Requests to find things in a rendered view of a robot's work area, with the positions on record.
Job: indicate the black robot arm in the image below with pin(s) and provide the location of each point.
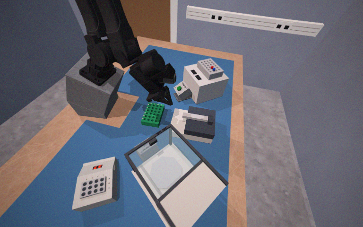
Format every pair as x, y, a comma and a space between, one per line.
106, 18

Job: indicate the green tube rack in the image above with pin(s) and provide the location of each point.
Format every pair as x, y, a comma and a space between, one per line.
153, 115

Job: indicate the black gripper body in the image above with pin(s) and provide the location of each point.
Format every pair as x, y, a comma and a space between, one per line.
159, 95

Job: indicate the blue bench mat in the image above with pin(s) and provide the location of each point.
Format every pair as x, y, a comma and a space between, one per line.
47, 201

